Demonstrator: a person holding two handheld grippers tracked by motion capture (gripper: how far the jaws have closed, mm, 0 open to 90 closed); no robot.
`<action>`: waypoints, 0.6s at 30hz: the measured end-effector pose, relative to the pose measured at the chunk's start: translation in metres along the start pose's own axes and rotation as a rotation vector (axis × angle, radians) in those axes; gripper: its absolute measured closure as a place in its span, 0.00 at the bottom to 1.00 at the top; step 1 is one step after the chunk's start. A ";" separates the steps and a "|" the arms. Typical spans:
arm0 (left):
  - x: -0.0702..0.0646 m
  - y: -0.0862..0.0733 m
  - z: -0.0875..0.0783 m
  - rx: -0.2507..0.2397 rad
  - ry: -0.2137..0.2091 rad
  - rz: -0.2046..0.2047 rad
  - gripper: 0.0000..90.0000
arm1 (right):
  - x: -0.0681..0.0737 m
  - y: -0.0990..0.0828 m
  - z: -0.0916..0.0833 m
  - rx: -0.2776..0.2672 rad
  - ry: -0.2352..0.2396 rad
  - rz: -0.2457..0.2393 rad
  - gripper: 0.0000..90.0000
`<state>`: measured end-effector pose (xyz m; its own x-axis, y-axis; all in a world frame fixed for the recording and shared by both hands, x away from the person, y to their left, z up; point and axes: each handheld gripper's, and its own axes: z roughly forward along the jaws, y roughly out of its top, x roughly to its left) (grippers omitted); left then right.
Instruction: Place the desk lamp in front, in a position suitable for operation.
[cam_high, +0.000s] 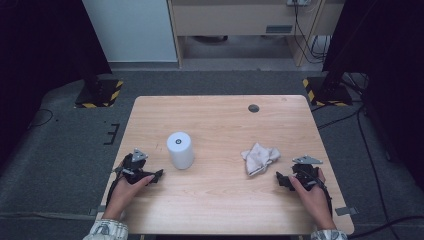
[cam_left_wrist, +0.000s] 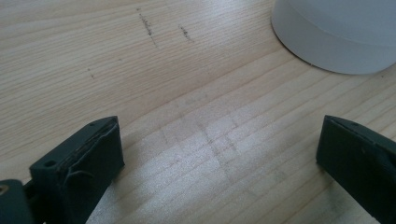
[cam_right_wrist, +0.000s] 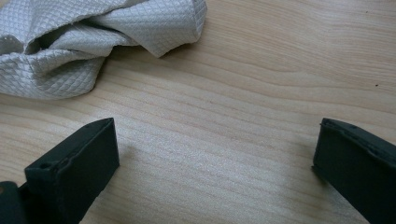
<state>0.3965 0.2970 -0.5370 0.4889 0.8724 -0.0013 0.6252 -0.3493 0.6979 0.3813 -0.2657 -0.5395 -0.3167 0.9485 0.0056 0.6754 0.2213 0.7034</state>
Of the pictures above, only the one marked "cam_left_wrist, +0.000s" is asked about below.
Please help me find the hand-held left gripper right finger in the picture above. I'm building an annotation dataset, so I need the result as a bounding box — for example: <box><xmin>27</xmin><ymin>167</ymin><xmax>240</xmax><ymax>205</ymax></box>
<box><xmin>316</xmin><ymin>114</ymin><xmax>396</xmax><ymax>224</ymax></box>

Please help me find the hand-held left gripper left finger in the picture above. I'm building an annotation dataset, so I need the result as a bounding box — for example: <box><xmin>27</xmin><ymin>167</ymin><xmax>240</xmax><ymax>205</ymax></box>
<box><xmin>29</xmin><ymin>115</ymin><xmax>126</xmax><ymax>224</ymax></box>

